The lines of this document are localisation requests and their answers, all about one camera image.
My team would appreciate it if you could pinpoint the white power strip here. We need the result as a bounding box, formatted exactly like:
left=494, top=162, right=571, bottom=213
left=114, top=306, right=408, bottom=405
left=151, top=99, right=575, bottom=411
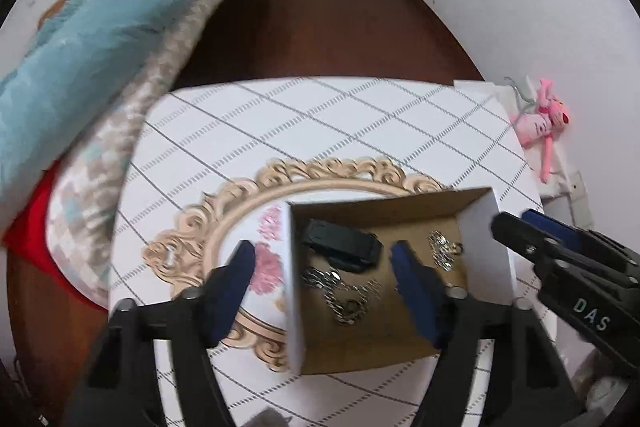
left=570, top=172, right=593, bottom=228

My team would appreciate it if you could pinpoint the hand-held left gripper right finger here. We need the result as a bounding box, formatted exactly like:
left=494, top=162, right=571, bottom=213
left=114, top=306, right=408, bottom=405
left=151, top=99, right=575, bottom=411
left=389, top=241, right=583, bottom=427

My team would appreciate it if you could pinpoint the grey clothes hanger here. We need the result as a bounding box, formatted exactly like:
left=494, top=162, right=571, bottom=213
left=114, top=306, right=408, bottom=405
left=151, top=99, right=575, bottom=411
left=502, top=77, right=536, bottom=102

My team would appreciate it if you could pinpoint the light blue quilt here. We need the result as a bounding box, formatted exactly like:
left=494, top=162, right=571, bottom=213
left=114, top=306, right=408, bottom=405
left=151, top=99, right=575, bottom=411
left=0, top=0, right=283, bottom=198

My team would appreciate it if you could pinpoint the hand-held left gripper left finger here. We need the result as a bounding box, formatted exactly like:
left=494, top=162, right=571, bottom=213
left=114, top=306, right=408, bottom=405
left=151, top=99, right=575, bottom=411
left=65, top=239, right=258, bottom=427

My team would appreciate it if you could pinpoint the white cardboard box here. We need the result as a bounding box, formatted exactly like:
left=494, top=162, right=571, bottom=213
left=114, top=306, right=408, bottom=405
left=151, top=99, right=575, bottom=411
left=282, top=187, right=516, bottom=375

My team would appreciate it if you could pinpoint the silver chain bracelet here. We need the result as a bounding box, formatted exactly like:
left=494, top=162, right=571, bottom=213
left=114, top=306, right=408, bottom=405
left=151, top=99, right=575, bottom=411
left=302, top=268, right=383, bottom=327

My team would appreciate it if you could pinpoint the red blanket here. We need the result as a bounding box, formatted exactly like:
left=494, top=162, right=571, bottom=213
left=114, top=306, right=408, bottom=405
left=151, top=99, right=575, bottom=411
left=2, top=159, right=108, bottom=310

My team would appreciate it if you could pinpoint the checkered bed sheet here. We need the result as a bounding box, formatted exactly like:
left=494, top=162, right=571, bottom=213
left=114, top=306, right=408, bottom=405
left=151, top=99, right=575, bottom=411
left=45, top=0, right=266, bottom=308

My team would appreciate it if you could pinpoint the thin silver necklace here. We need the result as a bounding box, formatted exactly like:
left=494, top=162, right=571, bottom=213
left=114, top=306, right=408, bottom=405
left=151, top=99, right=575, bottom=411
left=427, top=231, right=463, bottom=272

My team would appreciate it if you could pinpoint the brown wooden object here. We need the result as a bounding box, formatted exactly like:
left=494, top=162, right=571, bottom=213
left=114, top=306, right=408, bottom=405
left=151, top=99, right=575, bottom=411
left=37, top=0, right=73, bottom=28

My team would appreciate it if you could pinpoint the black smart watch band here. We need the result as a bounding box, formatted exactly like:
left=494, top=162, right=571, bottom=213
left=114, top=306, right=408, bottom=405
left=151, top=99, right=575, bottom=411
left=301, top=219, right=384, bottom=273

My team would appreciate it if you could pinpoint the white diamond pattern tablecloth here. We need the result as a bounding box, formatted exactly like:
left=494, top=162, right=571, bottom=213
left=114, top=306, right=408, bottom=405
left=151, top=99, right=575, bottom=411
left=111, top=77, right=558, bottom=427

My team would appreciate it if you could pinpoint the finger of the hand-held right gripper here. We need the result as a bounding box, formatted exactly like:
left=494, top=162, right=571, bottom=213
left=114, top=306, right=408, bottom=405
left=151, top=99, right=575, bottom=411
left=521, top=208, right=640, bottom=275
left=491, top=213, right=640, bottom=288

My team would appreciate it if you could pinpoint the pink plush toy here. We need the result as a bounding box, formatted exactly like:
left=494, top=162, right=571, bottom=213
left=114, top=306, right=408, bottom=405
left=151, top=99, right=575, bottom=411
left=511, top=78, right=571, bottom=182

